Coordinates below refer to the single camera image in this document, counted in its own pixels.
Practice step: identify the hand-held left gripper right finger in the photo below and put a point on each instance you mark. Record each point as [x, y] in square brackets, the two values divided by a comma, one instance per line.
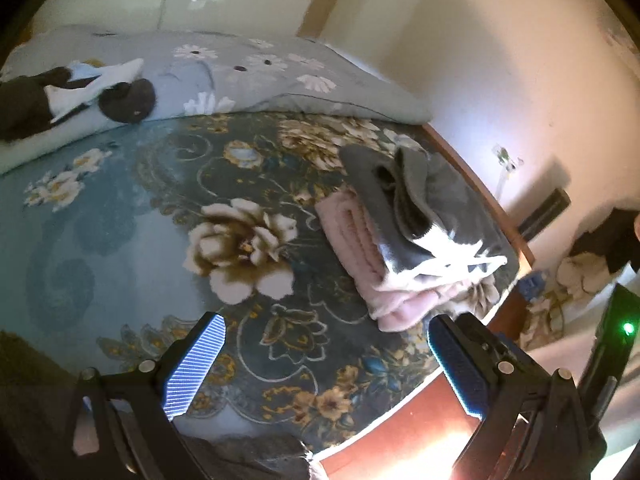
[460, 365]

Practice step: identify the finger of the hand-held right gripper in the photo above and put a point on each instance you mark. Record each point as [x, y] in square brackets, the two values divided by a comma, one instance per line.
[482, 337]

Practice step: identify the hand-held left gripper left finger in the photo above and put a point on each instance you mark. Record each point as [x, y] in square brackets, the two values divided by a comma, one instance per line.
[197, 360]

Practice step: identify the grey sweatshirt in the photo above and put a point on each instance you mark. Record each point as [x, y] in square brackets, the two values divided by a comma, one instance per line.
[415, 200]

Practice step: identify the pink garment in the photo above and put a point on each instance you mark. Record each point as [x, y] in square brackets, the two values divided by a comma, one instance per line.
[350, 230]

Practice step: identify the blue object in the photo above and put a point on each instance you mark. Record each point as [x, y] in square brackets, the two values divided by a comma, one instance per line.
[532, 285]

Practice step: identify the floral cloth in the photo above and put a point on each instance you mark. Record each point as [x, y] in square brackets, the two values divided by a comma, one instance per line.
[575, 272]

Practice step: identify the black cloth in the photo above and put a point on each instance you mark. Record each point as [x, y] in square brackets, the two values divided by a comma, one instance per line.
[600, 245]

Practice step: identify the dark grey cloth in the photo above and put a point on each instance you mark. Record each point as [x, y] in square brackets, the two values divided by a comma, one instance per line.
[260, 457]

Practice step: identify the dark round cloth item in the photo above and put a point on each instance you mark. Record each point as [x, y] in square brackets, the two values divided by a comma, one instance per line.
[127, 100]

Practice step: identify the light blue daisy quilt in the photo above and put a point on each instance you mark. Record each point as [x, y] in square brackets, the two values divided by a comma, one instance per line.
[250, 85]

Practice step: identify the white garment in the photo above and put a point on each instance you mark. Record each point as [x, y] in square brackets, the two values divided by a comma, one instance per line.
[85, 87]

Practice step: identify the white wardrobe with black stripe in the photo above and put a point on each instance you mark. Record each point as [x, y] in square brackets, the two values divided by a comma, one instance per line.
[125, 0]

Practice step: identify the dark wall strip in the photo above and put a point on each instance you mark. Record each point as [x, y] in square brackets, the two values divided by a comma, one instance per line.
[545, 212]

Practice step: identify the white wall socket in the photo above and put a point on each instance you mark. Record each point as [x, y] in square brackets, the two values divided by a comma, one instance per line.
[505, 157]

